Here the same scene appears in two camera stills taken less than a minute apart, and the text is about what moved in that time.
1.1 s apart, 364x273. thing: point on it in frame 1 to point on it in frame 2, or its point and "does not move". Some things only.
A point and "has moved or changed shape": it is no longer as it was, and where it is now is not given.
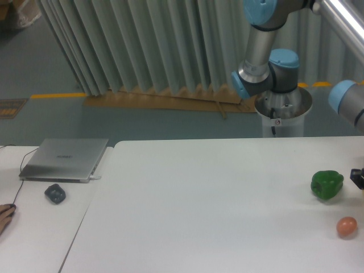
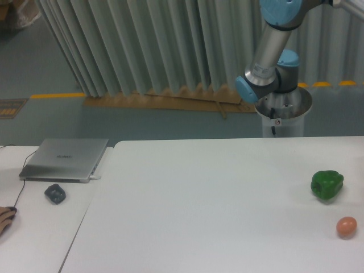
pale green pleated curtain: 143,46 does not move
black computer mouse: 11,205 has moved or changed shape
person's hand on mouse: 6,211 does not move
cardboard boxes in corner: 17,13 does not move
